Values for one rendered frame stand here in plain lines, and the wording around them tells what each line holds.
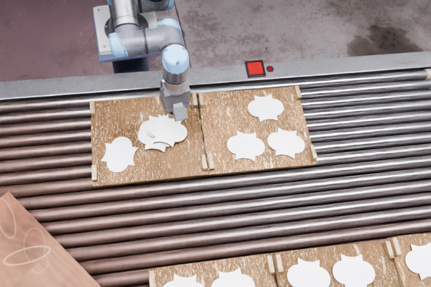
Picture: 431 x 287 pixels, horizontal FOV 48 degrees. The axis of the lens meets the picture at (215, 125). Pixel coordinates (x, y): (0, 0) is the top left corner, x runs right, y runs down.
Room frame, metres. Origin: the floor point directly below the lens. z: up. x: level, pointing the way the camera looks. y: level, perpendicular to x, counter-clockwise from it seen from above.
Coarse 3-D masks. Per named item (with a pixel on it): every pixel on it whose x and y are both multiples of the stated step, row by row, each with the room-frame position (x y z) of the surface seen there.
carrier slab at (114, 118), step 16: (96, 112) 0.89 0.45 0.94; (112, 112) 0.90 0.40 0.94; (128, 112) 0.91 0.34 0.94; (144, 112) 0.92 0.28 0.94; (160, 112) 0.93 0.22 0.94; (192, 112) 0.96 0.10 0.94; (96, 128) 0.82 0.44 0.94; (112, 128) 0.83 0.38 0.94; (128, 128) 0.84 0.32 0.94; (192, 128) 0.89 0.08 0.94; (96, 144) 0.75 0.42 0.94; (176, 144) 0.81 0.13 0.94; (192, 144) 0.82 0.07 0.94; (96, 160) 0.69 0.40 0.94; (144, 160) 0.72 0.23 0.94; (160, 160) 0.73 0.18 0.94; (176, 160) 0.75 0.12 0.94; (192, 160) 0.76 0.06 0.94; (112, 176) 0.64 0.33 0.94; (128, 176) 0.65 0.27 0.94; (144, 176) 0.66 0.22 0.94; (160, 176) 0.67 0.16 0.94; (176, 176) 0.68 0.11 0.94; (192, 176) 0.70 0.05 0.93
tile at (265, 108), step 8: (256, 96) 1.08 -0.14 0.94; (248, 104) 1.03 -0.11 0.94; (256, 104) 1.04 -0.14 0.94; (264, 104) 1.04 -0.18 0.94; (272, 104) 1.05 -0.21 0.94; (280, 104) 1.06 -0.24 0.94; (248, 112) 1.00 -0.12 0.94; (256, 112) 1.00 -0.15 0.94; (264, 112) 1.01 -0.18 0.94; (272, 112) 1.02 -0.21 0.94; (280, 112) 1.02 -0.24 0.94
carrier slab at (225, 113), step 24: (216, 96) 1.05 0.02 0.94; (240, 96) 1.07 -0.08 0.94; (264, 96) 1.09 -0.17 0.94; (288, 96) 1.11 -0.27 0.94; (216, 120) 0.94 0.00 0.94; (240, 120) 0.96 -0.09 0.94; (264, 120) 0.98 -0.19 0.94; (288, 120) 1.00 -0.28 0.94; (216, 144) 0.84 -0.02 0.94; (264, 144) 0.87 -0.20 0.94; (216, 168) 0.74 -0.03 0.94; (240, 168) 0.76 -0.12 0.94; (264, 168) 0.77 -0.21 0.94
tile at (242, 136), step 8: (232, 136) 0.88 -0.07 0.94; (240, 136) 0.88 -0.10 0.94; (248, 136) 0.89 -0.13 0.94; (232, 144) 0.85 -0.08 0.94; (240, 144) 0.85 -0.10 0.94; (248, 144) 0.86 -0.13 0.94; (256, 144) 0.86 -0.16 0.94; (232, 152) 0.81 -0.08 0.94; (240, 152) 0.82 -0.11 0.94; (248, 152) 0.82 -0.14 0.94; (256, 152) 0.83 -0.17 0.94
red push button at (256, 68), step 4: (248, 64) 1.24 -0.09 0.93; (252, 64) 1.24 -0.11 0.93; (256, 64) 1.25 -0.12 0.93; (260, 64) 1.25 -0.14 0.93; (248, 68) 1.22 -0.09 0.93; (252, 68) 1.22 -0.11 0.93; (256, 68) 1.23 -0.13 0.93; (260, 68) 1.23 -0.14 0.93; (252, 72) 1.20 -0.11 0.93; (256, 72) 1.20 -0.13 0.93; (260, 72) 1.21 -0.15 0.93
